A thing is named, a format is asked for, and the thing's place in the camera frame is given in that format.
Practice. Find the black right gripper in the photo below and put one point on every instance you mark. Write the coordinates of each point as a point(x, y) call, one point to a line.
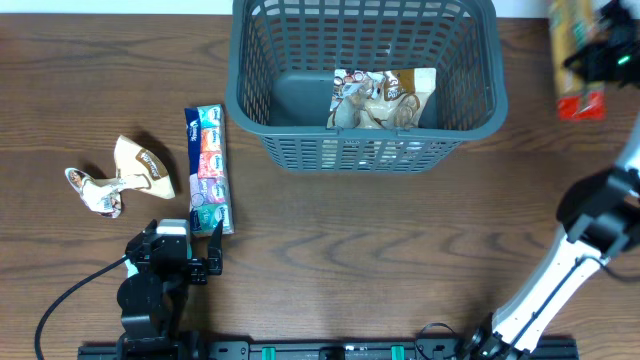
point(590, 59)

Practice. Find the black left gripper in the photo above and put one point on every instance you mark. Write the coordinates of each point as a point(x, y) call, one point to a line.
point(200, 270)

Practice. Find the San Remo pasta packet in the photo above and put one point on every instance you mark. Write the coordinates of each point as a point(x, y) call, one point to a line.
point(572, 26)

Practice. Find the beige brown snack pouch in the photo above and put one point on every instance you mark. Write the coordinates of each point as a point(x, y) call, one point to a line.
point(402, 97)

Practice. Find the beige snack bag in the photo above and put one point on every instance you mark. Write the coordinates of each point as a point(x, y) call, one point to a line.
point(352, 92)
point(137, 169)

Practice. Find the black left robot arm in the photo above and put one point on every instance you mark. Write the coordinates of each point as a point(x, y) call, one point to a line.
point(153, 299)

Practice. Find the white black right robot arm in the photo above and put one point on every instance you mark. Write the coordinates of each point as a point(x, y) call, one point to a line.
point(598, 215)

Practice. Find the Kleenex tissue multipack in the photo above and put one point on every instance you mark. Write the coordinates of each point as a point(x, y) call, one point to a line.
point(210, 194)

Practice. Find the grey plastic basket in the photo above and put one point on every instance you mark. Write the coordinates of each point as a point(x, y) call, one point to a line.
point(282, 63)

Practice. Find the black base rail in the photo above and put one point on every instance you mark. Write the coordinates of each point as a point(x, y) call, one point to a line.
point(443, 348)

